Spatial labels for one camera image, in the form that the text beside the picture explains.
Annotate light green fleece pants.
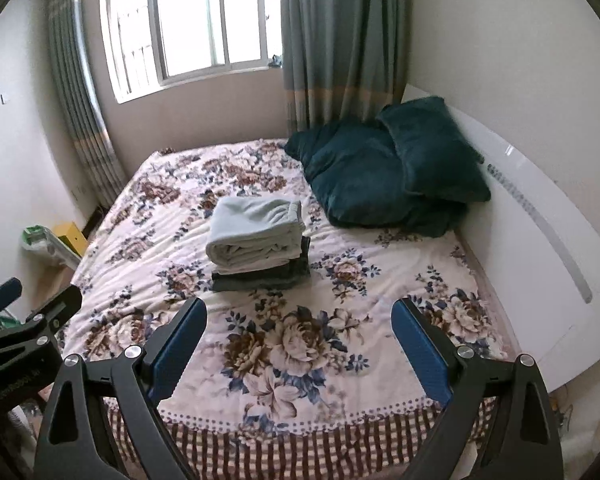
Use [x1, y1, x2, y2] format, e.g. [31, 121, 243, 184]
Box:
[206, 196, 304, 274]

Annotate green white plastic bag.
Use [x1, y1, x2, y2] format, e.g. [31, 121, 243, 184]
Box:
[20, 226, 81, 271]

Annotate yellow box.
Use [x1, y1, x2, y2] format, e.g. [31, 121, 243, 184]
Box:
[52, 222, 88, 257]

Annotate white bed headboard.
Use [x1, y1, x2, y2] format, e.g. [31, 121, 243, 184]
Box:
[400, 83, 600, 394]

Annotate teal curtain left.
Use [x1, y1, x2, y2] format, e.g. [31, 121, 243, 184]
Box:
[47, 0, 128, 208]

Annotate teal curtain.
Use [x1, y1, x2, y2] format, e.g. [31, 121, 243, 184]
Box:
[280, 0, 412, 132]
[47, 0, 128, 208]

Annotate floral bed blanket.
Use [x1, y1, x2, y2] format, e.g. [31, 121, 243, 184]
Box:
[64, 140, 512, 479]

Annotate dark teal pillow back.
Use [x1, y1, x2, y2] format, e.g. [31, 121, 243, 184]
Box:
[376, 96, 491, 204]

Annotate teal curtain right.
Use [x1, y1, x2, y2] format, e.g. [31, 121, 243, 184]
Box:
[280, 0, 412, 132]

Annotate cables on bedside cabinet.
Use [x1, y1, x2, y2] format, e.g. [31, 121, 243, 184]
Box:
[546, 386, 577, 436]

